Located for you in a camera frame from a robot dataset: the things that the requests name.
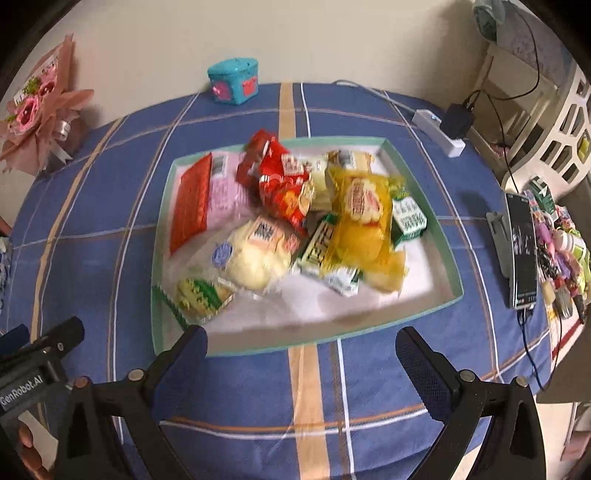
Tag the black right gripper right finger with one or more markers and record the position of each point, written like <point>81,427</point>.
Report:
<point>513,447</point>

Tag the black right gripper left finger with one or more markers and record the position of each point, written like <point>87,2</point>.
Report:
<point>89,446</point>

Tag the small green cookie packet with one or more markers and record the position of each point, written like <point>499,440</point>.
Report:
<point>194,301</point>

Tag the red patterned snack packet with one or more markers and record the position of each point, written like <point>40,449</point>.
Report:
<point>190,208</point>

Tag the clear white cake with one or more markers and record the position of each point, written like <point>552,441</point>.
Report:
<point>256,254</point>

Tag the green cracker packet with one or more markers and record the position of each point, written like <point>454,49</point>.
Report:
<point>314,261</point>

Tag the green white biscuit packet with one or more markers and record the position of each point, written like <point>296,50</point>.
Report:
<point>409,221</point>

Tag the pink barcode snack packet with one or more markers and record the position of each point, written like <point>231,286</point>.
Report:
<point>228,200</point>

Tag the yellow bread packet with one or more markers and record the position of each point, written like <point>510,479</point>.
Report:
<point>362,236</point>

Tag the red white milk packet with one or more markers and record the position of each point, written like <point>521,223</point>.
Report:
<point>247,174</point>

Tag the red cartoon snack packet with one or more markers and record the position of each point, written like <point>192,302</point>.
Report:
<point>285,186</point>

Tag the cream persimmon snack packet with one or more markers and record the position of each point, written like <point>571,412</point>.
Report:
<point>315,166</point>

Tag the beige wafer packet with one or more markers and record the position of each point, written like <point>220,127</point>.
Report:
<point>347,159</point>

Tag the person's left hand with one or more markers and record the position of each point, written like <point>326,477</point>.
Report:
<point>30,456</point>

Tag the blue white tissue pack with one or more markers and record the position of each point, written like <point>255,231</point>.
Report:
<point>5,268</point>

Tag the black smartphone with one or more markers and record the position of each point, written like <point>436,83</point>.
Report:
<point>523,247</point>

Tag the grey phone stand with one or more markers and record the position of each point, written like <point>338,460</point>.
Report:
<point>499,226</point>

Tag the pink flower bouquet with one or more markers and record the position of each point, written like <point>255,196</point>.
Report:
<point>43,128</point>

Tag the white shelf unit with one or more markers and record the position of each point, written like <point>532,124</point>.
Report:
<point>548,132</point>

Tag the black power adapter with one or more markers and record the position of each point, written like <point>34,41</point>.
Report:
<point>457,121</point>

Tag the white power strip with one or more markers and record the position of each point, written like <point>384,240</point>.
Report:
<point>430,124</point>

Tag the teal toy house box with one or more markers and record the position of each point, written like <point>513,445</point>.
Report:
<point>234,81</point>

